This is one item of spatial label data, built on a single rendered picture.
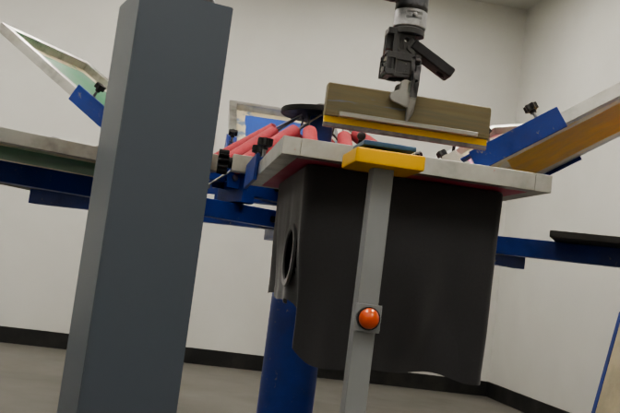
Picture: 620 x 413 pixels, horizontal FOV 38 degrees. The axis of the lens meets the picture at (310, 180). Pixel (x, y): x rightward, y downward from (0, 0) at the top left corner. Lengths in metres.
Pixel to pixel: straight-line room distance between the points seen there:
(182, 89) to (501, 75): 5.59
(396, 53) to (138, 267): 0.77
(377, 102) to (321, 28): 4.84
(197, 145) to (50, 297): 4.96
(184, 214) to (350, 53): 5.25
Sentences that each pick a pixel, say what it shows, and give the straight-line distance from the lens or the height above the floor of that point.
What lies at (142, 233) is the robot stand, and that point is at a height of 0.75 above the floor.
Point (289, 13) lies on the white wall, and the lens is 6.84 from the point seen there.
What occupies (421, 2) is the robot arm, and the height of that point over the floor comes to 1.35.
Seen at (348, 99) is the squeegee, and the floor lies 1.11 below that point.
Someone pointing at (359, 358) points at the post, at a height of 0.58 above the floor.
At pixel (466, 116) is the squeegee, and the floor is 1.12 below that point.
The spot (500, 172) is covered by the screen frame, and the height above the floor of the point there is 0.98.
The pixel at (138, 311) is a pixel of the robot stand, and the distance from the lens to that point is 1.65.
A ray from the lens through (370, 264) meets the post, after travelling 1.65.
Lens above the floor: 0.71
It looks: 6 degrees up
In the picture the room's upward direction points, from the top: 7 degrees clockwise
